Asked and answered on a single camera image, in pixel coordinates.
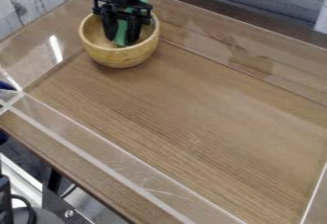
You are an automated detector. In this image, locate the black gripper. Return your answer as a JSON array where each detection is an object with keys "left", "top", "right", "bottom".
[{"left": 92, "top": 0, "right": 153, "bottom": 46}]

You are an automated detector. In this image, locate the green rectangular block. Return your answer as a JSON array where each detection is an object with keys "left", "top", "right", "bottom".
[{"left": 113, "top": 0, "right": 149, "bottom": 47}]

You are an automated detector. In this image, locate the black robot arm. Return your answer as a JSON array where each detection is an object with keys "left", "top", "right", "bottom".
[{"left": 93, "top": 0, "right": 153, "bottom": 47}]

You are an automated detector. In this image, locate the light wooden bowl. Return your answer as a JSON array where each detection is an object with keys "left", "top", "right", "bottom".
[{"left": 77, "top": 14, "right": 160, "bottom": 68}]

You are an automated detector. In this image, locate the black table leg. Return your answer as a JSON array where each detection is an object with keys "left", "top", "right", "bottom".
[{"left": 47, "top": 169, "right": 63, "bottom": 193}]

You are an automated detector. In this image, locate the clear acrylic tray wall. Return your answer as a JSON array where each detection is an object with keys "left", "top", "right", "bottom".
[{"left": 0, "top": 0, "right": 327, "bottom": 224}]

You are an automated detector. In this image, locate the black metal base plate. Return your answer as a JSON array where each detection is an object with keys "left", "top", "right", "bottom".
[{"left": 43, "top": 187, "right": 95, "bottom": 224}]

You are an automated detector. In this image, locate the black cable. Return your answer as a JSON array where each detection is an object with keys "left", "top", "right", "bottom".
[{"left": 8, "top": 194, "right": 40, "bottom": 224}]

